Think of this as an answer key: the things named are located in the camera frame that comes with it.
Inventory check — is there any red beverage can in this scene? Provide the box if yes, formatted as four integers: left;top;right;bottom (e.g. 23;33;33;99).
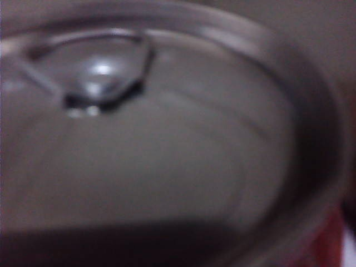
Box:
0;0;356;267

